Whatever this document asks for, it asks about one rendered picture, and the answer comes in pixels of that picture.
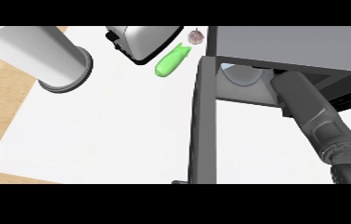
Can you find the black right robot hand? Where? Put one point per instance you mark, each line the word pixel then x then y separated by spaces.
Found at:
pixel 342 174

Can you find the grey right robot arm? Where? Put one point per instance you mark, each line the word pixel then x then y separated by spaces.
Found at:
pixel 305 107

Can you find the dark grey microwave door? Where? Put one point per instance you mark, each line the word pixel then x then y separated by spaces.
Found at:
pixel 203 125

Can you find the glass microwave turntable plate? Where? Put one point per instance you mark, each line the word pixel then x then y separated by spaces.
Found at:
pixel 242 75

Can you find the dark grey microwave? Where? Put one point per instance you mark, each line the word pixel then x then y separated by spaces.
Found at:
pixel 283 45

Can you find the green cucumber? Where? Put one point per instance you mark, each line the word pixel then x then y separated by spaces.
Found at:
pixel 168 63

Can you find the purple garlic bulb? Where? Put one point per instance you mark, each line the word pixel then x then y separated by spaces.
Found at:
pixel 196 37

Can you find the silver toaster with black trim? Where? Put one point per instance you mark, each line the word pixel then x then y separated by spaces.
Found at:
pixel 146 40

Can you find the white cylinder with dark rim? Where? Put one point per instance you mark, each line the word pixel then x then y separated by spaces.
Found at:
pixel 38 54

